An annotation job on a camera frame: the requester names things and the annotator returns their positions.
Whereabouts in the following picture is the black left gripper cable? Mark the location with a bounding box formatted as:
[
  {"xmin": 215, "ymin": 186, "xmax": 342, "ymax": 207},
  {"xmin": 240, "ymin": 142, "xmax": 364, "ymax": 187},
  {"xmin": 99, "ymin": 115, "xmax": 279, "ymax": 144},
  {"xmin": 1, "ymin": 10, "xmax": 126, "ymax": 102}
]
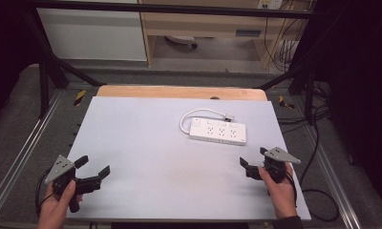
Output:
[{"xmin": 34, "ymin": 168, "xmax": 54, "ymax": 218}]

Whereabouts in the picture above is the white power strip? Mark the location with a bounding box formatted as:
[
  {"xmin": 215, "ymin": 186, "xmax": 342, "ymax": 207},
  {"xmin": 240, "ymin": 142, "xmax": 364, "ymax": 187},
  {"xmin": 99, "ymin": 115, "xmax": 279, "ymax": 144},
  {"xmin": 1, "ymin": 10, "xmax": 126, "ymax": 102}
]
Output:
[{"xmin": 188, "ymin": 116, "xmax": 247, "ymax": 147}]

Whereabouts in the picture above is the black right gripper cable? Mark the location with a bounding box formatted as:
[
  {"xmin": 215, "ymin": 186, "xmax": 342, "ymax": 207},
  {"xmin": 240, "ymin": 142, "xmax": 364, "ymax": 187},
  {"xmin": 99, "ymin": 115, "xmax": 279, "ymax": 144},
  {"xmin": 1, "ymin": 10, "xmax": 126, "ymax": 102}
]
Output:
[{"xmin": 284, "ymin": 104, "xmax": 340, "ymax": 222}]

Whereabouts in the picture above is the chair base with caster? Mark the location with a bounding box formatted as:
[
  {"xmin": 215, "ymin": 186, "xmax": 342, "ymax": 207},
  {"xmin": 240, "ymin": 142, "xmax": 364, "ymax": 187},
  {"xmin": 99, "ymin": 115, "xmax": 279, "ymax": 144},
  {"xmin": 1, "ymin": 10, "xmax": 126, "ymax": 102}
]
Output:
[{"xmin": 164, "ymin": 34, "xmax": 199, "ymax": 50}]

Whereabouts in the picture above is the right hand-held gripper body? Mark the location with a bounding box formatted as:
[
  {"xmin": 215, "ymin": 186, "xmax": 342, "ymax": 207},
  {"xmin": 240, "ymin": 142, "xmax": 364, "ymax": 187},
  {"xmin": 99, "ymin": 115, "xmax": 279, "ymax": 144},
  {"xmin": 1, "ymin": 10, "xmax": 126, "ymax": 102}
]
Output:
[{"xmin": 258, "ymin": 146, "xmax": 302, "ymax": 185}]

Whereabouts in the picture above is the beige wooden desk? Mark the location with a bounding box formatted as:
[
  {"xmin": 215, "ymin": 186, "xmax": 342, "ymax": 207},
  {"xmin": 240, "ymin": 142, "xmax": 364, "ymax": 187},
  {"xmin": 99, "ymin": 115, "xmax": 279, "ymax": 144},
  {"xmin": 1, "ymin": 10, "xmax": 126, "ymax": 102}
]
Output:
[{"xmin": 138, "ymin": 0, "xmax": 312, "ymax": 71}]

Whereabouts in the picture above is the bundle of black cables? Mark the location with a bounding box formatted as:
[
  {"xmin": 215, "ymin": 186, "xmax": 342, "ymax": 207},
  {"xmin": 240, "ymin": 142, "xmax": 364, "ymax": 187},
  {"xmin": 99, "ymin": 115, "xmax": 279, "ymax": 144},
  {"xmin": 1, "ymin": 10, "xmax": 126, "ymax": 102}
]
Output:
[{"xmin": 264, "ymin": 0, "xmax": 308, "ymax": 73}]

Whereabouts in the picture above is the white power strip cable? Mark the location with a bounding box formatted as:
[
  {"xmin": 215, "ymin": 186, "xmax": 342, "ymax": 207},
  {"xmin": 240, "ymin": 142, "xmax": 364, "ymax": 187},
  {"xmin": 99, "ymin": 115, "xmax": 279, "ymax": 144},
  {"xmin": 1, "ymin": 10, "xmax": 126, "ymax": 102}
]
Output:
[{"xmin": 179, "ymin": 108, "xmax": 227, "ymax": 135}]

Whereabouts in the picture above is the wooden table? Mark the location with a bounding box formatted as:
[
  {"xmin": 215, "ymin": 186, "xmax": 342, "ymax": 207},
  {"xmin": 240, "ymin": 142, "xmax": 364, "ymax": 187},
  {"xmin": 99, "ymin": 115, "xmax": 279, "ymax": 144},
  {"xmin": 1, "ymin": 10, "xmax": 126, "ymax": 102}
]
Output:
[{"xmin": 95, "ymin": 84, "xmax": 268, "ymax": 102}]

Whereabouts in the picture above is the person's right hand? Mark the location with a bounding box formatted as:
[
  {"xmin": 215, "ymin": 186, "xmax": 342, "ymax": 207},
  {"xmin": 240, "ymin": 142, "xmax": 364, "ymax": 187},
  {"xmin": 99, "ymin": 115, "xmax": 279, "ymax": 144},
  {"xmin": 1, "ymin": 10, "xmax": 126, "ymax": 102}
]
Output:
[{"xmin": 257, "ymin": 162, "xmax": 298, "ymax": 220}]

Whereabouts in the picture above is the black curtain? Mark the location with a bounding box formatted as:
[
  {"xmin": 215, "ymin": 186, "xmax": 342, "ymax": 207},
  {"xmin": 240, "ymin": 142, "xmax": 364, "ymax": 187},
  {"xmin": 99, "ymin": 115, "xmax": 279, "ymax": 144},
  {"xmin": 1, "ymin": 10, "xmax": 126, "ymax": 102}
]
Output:
[
  {"xmin": 0, "ymin": 0, "xmax": 42, "ymax": 128},
  {"xmin": 307, "ymin": 0, "xmax": 382, "ymax": 218}
]

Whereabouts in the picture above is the aluminium rail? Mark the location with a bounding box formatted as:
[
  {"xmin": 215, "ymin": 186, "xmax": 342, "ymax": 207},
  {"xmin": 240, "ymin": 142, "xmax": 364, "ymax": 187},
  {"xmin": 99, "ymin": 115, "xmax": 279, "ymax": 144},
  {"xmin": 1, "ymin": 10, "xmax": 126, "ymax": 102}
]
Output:
[
  {"xmin": 302, "ymin": 123, "xmax": 363, "ymax": 229},
  {"xmin": 0, "ymin": 90, "xmax": 66, "ymax": 220}
]

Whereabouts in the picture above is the yellow black tape strip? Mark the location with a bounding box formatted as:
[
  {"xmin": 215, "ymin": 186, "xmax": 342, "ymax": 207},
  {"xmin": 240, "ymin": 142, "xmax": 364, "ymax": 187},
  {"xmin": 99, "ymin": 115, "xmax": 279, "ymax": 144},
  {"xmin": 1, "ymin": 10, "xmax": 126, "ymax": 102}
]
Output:
[
  {"xmin": 73, "ymin": 89, "xmax": 87, "ymax": 107},
  {"xmin": 278, "ymin": 94, "xmax": 296, "ymax": 110}
]

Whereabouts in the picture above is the white cabinet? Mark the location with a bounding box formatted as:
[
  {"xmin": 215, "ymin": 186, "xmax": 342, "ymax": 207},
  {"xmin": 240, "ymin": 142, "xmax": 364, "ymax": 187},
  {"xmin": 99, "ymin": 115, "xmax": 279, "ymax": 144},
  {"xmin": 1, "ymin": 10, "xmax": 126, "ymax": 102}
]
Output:
[{"xmin": 35, "ymin": 0, "xmax": 148, "ymax": 62}]

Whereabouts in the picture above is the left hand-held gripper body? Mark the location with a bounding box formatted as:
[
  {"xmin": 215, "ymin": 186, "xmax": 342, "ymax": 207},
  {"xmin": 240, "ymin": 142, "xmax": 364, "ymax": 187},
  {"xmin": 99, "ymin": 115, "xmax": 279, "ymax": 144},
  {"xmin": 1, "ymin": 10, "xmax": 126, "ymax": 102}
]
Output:
[{"xmin": 44, "ymin": 154, "xmax": 101, "ymax": 214}]

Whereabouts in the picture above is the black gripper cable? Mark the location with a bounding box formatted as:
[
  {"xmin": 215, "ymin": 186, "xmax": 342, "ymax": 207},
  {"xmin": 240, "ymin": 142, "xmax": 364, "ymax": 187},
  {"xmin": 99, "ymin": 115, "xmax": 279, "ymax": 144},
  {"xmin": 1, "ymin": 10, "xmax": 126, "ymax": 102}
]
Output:
[
  {"xmin": 34, "ymin": 168, "xmax": 54, "ymax": 218},
  {"xmin": 284, "ymin": 104, "xmax": 340, "ymax": 222}
]

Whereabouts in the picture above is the black metal frame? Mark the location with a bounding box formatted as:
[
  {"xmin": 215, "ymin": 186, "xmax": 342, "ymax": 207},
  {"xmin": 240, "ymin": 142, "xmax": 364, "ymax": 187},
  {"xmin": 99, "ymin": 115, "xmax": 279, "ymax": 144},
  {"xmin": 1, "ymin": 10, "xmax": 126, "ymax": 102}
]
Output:
[{"xmin": 18, "ymin": 0, "xmax": 321, "ymax": 125}]

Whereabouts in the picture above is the person's left hand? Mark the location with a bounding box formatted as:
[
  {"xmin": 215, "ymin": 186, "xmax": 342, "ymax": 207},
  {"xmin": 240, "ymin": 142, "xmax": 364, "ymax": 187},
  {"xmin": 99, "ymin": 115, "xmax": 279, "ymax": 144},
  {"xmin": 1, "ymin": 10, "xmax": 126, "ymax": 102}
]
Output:
[{"xmin": 35, "ymin": 179, "xmax": 84, "ymax": 229}]

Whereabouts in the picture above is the white wall socket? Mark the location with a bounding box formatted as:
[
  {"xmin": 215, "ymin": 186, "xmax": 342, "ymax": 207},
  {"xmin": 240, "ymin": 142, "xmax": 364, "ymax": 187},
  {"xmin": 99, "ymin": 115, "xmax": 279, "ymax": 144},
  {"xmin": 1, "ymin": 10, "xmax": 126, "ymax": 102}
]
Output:
[{"xmin": 256, "ymin": 0, "xmax": 284, "ymax": 10}]

